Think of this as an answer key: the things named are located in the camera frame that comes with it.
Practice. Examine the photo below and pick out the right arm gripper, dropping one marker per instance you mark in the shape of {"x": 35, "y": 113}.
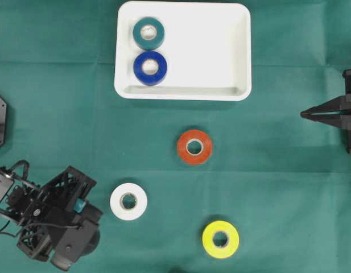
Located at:
{"x": 339, "y": 103}

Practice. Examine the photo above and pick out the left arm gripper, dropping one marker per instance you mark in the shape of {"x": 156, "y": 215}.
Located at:
{"x": 29, "y": 205}

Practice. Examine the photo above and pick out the blue tape roll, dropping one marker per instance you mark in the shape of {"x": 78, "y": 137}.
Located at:
{"x": 150, "y": 68}

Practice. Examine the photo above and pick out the teal green tape roll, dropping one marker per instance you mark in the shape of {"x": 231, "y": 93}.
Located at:
{"x": 148, "y": 33}

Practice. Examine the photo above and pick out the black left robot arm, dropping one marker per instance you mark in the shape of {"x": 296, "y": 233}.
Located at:
{"x": 0, "y": 187}

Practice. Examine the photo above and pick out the white tape roll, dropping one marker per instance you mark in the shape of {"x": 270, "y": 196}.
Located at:
{"x": 117, "y": 206}

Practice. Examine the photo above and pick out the red tape roll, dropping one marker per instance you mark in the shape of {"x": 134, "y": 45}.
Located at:
{"x": 194, "y": 136}

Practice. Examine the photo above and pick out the white plastic tray case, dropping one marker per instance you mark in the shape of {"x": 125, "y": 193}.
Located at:
{"x": 207, "y": 47}

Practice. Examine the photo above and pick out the yellow tape roll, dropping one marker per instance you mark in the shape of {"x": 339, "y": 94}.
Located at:
{"x": 232, "y": 242}

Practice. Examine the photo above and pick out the green table cloth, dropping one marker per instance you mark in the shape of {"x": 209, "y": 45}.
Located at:
{"x": 282, "y": 181}

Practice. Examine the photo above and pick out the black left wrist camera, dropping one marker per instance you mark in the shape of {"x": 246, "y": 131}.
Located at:
{"x": 73, "y": 234}

